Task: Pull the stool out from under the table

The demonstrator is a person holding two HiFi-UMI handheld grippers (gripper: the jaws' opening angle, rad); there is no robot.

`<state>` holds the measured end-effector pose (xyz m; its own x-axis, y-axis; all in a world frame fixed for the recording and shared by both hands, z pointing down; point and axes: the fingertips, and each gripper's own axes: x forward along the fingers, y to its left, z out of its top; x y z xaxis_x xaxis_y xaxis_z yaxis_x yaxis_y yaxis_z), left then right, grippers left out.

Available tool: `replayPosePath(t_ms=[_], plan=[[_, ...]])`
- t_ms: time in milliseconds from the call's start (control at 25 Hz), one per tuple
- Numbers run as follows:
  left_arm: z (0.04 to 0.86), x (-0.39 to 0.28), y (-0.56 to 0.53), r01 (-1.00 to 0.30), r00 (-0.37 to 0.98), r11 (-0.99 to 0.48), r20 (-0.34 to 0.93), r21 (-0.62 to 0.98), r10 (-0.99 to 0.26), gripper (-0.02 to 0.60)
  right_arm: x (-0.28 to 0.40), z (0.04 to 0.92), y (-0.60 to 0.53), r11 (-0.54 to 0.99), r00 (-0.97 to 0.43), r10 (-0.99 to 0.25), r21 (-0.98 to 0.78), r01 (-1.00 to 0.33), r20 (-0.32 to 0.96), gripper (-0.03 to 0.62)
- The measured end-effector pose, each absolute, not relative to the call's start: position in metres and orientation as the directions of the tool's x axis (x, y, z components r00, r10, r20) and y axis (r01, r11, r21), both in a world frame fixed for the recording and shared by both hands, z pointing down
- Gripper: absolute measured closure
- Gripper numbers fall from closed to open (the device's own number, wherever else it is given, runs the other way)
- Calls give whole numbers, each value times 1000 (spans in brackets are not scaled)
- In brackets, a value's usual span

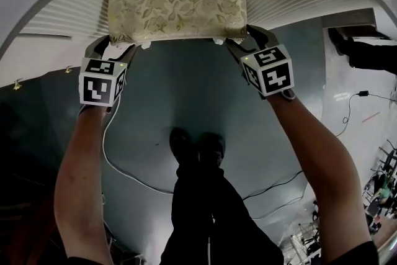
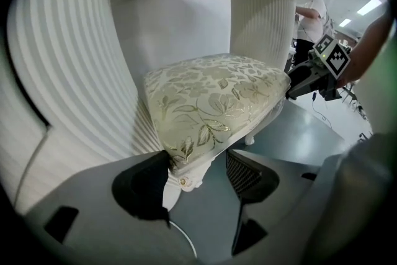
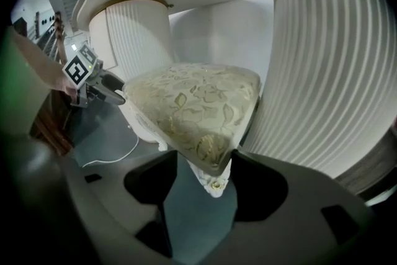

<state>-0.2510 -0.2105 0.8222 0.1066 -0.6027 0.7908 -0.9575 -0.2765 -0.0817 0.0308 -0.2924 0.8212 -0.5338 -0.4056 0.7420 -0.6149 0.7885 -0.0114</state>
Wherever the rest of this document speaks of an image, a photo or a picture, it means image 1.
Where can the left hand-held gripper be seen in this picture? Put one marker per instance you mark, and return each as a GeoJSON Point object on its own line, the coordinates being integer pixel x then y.
{"type": "Point", "coordinates": [94, 90]}

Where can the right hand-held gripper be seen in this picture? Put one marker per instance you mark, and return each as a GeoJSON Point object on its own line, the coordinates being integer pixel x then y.
{"type": "Point", "coordinates": [276, 77]}

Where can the person's left forearm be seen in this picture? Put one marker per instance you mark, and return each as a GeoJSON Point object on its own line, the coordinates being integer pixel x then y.
{"type": "Point", "coordinates": [80, 180]}

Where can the person's right forearm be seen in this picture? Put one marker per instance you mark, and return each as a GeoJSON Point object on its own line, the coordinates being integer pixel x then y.
{"type": "Point", "coordinates": [322, 164]}

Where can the small brass fitting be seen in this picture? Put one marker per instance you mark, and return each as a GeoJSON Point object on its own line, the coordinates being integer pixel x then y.
{"type": "Point", "coordinates": [68, 69]}

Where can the dark green floor mat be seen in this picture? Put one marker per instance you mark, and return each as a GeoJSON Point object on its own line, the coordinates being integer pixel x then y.
{"type": "Point", "coordinates": [192, 96]}

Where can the person's right black shoe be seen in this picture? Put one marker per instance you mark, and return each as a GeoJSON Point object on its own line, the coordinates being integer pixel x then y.
{"type": "Point", "coordinates": [212, 149]}

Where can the person's black shoe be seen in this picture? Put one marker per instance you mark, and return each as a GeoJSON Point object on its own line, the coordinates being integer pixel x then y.
{"type": "Point", "coordinates": [180, 144]}
{"type": "Point", "coordinates": [212, 149]}

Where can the person's left black shoe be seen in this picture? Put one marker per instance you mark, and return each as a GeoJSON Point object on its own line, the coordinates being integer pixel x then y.
{"type": "Point", "coordinates": [180, 144]}

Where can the black power adapter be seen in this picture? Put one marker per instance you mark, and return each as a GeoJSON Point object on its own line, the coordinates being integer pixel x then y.
{"type": "Point", "coordinates": [363, 93]}

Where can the red floor tape strip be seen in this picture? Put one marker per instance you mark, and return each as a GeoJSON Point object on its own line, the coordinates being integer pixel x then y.
{"type": "Point", "coordinates": [370, 116]}

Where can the person's black trousers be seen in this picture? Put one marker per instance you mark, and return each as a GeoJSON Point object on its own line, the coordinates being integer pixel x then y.
{"type": "Point", "coordinates": [211, 217]}

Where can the cluttered equipment rack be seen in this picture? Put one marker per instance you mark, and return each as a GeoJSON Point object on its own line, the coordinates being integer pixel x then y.
{"type": "Point", "coordinates": [383, 189]}

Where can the person's left black sleeve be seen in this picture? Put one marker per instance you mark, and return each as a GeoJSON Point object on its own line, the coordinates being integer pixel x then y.
{"type": "Point", "coordinates": [87, 261]}

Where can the person's black sleeve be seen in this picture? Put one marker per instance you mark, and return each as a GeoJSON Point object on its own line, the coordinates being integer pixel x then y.
{"type": "Point", "coordinates": [353, 254]}
{"type": "Point", "coordinates": [87, 261]}

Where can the person's right black sleeve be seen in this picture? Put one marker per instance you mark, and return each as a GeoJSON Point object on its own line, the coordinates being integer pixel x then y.
{"type": "Point", "coordinates": [353, 254]}

